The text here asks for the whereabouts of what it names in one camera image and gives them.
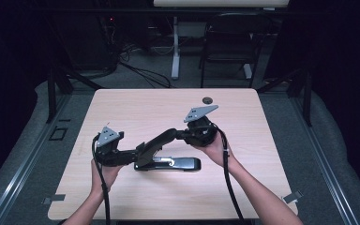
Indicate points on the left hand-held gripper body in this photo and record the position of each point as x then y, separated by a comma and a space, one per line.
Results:
107, 150

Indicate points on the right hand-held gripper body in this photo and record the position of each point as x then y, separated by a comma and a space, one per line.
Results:
201, 134

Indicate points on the black stapler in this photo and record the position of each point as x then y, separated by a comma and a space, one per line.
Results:
165, 164

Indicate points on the person's left hand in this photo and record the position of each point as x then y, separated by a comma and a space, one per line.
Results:
107, 178

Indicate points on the person's right hand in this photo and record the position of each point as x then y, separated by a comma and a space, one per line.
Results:
218, 153

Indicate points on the grey tape piece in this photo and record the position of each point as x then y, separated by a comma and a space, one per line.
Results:
54, 198
292, 197

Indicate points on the white desk leg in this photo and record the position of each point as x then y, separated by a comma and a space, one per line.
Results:
247, 71

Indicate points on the black metal stand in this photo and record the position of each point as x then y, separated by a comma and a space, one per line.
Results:
307, 97
52, 93

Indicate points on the black folding chair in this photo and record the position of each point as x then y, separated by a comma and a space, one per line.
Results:
231, 43

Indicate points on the dark equipment with red light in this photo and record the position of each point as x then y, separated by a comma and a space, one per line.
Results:
109, 40

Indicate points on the aluminium floor rail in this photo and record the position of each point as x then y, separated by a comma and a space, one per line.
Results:
28, 162
325, 162

